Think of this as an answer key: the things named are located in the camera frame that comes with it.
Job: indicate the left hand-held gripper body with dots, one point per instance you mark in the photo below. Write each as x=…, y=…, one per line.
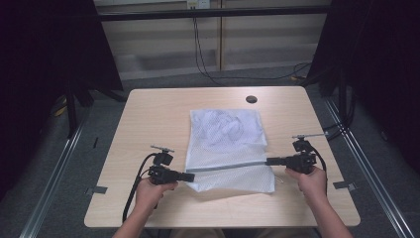
x=161, y=173

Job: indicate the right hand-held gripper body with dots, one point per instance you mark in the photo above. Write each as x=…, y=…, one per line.
x=302, y=162

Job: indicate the white mesh laundry bag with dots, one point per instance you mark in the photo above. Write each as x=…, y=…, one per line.
x=228, y=148

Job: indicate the person's right hand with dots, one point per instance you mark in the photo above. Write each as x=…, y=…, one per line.
x=313, y=185

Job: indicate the person's left hand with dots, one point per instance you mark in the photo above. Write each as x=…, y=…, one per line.
x=148, y=196

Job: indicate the grey tape strip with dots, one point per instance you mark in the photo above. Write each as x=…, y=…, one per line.
x=343, y=185
x=97, y=190

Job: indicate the white crumpled cloth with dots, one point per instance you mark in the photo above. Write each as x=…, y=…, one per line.
x=228, y=127

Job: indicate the black metal stand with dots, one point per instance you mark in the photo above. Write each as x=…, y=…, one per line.
x=71, y=112

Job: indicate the black curtain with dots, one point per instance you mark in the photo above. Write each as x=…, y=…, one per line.
x=379, y=66
x=43, y=82

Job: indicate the black horizontal bar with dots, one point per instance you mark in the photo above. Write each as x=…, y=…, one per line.
x=214, y=13

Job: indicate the metal floor rail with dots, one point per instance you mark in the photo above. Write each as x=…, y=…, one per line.
x=373, y=178
x=52, y=178

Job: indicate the white wall socket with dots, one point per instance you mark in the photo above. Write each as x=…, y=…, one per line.
x=198, y=4

